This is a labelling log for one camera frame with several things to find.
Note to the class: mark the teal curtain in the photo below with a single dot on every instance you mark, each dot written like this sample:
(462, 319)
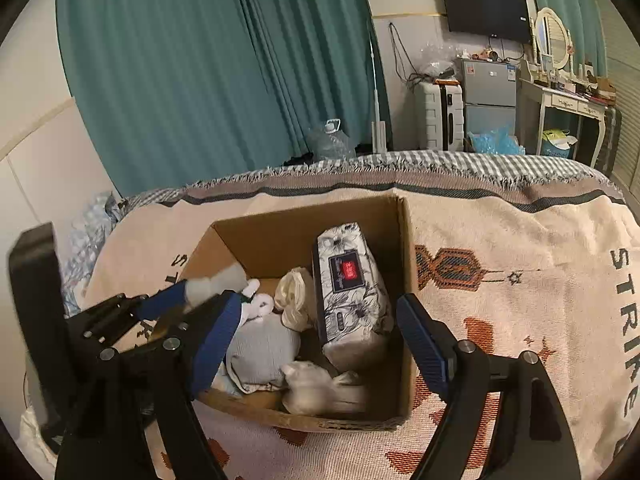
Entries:
(176, 91)
(582, 20)

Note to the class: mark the black wall television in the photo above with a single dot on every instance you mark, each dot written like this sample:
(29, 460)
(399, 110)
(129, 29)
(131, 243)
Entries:
(501, 19)

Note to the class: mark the white socks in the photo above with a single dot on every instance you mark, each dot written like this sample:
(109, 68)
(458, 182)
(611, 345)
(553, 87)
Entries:
(312, 391)

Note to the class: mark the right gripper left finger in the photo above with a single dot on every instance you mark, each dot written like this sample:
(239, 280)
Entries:
(104, 436)

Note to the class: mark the blue plastic bag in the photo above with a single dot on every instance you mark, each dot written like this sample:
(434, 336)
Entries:
(495, 142)

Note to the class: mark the grey checked bed sheet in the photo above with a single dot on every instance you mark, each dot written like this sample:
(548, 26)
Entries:
(528, 183)

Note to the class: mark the white upright stick vacuum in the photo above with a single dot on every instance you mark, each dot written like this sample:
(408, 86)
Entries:
(378, 127)

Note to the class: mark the teal curtain left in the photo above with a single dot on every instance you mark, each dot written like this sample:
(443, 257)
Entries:
(176, 91)

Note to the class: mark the clear water jug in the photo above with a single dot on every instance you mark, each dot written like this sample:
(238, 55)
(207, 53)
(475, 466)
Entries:
(329, 142)

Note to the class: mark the cream louvred wardrobe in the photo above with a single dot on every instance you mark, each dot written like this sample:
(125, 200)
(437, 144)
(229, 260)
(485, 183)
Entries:
(622, 56)

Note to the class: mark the cream knitted cloth bundle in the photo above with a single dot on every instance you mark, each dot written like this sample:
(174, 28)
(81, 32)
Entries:
(295, 300)

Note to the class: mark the teal curtain right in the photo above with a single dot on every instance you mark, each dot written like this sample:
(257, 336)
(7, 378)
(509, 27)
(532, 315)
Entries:
(582, 20)

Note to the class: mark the small grey refrigerator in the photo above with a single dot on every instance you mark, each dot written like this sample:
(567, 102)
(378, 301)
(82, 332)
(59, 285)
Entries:
(489, 95)

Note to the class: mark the floral tissue paper pack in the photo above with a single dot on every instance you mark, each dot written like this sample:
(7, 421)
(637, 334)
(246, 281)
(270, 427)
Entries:
(354, 314)

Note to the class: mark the cream orange lettered blanket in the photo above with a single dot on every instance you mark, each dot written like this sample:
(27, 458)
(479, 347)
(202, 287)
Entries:
(562, 282)

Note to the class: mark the oval vanity mirror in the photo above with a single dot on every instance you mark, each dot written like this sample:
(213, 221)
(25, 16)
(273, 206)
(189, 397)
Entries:
(553, 42)

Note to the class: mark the brown cardboard box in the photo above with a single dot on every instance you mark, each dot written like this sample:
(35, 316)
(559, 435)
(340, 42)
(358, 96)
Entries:
(268, 246)

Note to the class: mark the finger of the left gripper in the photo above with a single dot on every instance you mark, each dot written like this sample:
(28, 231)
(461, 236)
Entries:
(155, 306)

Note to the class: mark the white green sock pair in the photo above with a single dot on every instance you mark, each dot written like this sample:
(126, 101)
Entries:
(254, 304)

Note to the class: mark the blue waste basket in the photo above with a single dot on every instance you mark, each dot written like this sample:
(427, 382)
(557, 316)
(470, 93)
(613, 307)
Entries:
(557, 143)

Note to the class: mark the grey mesh cap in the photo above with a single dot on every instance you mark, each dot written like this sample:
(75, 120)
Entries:
(258, 351)

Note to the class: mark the cream dressing table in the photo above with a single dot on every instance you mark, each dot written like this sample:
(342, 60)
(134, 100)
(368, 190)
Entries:
(540, 108)

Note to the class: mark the blue floral pillow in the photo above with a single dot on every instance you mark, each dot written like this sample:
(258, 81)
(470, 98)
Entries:
(87, 238)

